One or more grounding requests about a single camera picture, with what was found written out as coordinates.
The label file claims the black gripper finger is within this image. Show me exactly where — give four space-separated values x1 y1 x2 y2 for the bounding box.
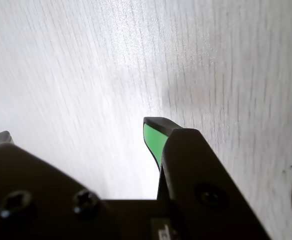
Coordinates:
142 116 272 240
0 130 118 240

